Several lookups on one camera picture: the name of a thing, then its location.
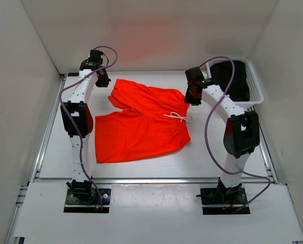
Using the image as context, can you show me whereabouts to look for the orange shorts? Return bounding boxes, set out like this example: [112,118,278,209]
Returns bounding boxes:
[94,79,191,163]

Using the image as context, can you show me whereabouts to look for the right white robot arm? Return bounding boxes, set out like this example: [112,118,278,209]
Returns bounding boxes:
[184,67,260,203]

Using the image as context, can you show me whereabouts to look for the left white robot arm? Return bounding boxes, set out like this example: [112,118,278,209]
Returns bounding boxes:
[59,48,110,204]

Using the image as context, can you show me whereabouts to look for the black folded shorts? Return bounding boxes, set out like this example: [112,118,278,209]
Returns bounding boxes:
[210,60,250,102]

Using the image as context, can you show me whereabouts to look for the white plastic basket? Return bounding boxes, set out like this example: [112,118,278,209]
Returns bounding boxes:
[206,57,265,105]

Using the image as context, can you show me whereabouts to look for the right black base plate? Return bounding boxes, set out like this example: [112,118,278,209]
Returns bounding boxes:
[196,187,251,215]

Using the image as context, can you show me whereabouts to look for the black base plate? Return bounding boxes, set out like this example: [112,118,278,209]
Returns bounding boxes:
[63,188,111,214]
[196,187,251,215]

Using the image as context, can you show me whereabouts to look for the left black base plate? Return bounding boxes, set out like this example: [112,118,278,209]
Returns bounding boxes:
[63,188,111,214]

